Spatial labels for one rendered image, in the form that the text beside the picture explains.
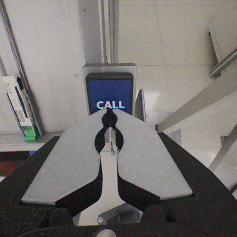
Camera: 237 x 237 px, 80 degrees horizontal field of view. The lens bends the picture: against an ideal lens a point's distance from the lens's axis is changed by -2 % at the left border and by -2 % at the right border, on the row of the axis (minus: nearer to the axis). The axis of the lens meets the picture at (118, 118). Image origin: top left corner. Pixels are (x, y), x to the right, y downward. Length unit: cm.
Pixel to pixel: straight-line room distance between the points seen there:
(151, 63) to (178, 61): 21
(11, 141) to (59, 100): 8
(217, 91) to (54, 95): 39
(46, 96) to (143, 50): 107
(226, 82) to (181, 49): 91
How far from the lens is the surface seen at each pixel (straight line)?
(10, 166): 31
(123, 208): 94
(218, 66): 122
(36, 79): 19
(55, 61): 18
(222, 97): 44
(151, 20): 144
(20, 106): 20
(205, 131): 110
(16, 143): 22
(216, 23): 140
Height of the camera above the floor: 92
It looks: 75 degrees down
